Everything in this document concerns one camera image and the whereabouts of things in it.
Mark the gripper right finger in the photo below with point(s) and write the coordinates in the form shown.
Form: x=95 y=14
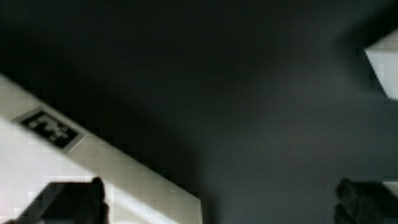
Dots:
x=367 y=203

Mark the white square tabletop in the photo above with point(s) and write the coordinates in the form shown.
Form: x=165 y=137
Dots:
x=55 y=153

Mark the white table leg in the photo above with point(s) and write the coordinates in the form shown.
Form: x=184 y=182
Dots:
x=383 y=57

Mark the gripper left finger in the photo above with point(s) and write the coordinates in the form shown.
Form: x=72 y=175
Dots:
x=69 y=204

